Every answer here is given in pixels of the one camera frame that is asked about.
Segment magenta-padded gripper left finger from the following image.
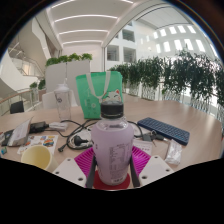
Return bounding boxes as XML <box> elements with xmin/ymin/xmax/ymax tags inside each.
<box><xmin>52</xmin><ymin>147</ymin><xmax>98</xmax><ymax>189</ymax></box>

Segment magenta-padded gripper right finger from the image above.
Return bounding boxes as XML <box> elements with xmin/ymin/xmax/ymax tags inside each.
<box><xmin>129</xmin><ymin>145</ymin><xmax>175</xmax><ymax>188</ymax></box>

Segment purple drink bottle black cap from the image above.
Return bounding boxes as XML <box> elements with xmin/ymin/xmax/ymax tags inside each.
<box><xmin>90</xmin><ymin>100</ymin><xmax>135</xmax><ymax>186</ymax></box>

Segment clear plastic water bottle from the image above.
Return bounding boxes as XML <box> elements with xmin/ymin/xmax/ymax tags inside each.
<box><xmin>53</xmin><ymin>78</ymin><xmax>72</xmax><ymax>123</ymax></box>

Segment clear plastic packet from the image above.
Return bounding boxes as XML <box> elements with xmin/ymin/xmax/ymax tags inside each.
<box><xmin>164</xmin><ymin>138</ymin><xmax>184</xmax><ymax>166</ymax></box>

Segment white paper card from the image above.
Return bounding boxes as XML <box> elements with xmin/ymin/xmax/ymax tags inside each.
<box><xmin>133</xmin><ymin>138</ymin><xmax>154</xmax><ymax>157</ymax></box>

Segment flat round red coaster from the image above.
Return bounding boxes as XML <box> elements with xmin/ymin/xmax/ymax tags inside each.
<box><xmin>92</xmin><ymin>169</ymin><xmax>132</xmax><ymax>191</ymax></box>

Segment bunch of keys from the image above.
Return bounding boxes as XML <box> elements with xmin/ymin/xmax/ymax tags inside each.
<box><xmin>142</xmin><ymin>130</ymin><xmax>165</xmax><ymax>148</ymax></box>

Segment pale yellow mug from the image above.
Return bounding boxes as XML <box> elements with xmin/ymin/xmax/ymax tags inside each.
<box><xmin>20</xmin><ymin>144</ymin><xmax>59</xmax><ymax>173</ymax></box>

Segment colourful sticker sheet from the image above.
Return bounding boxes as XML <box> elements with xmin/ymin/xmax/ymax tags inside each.
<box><xmin>16</xmin><ymin>134</ymin><xmax>59</xmax><ymax>156</ymax></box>

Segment dark blue keyboard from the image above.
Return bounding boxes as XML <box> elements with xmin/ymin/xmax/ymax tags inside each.
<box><xmin>137</xmin><ymin>116</ymin><xmax>191</xmax><ymax>147</ymax></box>

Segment black power adapter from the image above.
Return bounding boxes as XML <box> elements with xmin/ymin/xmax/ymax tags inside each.
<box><xmin>29</xmin><ymin>121</ymin><xmax>49</xmax><ymax>134</ymax></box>

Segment black flat pouch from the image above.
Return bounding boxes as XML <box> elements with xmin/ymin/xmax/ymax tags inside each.
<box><xmin>0</xmin><ymin>129</ymin><xmax>14</xmax><ymax>148</ymax></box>

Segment white chair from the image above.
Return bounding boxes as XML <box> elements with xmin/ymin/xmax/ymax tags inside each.
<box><xmin>41</xmin><ymin>89</ymin><xmax>79</xmax><ymax>110</ymax></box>

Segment black chair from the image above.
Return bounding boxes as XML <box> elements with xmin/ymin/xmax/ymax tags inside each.
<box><xmin>9</xmin><ymin>100</ymin><xmax>25</xmax><ymax>115</ymax></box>

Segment green plants in brown planter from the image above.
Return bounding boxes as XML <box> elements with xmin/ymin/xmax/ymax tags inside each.
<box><xmin>29</xmin><ymin>78</ymin><xmax>47</xmax><ymax>101</ymax></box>

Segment green tote bag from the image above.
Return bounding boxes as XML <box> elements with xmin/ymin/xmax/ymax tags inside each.
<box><xmin>75</xmin><ymin>70</ymin><xmax>124</xmax><ymax>120</ymax></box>

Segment glass railing wooden handrail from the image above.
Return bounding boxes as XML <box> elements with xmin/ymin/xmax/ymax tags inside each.
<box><xmin>0</xmin><ymin>88</ymin><xmax>36</xmax><ymax>116</ymax></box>

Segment green plant hedge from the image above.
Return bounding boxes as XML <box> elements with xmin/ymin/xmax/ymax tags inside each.
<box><xmin>108</xmin><ymin>49</ymin><xmax>224</xmax><ymax>124</ymax></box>

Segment white cabinet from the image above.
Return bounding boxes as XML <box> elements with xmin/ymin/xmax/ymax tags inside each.
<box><xmin>44</xmin><ymin>59</ymin><xmax>92</xmax><ymax>98</ymax></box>

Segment green plants atop cabinet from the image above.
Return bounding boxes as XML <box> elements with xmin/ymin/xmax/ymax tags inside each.
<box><xmin>45</xmin><ymin>52</ymin><xmax>94</xmax><ymax>67</ymax></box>

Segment ceiling light strips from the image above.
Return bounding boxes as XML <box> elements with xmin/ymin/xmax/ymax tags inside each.
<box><xmin>51</xmin><ymin>0</ymin><xmax>134</xmax><ymax>46</ymax></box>

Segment black cable with plug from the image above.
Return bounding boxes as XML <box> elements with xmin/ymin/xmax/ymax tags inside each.
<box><xmin>46</xmin><ymin>118</ymin><xmax>158</xmax><ymax>154</ymax></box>

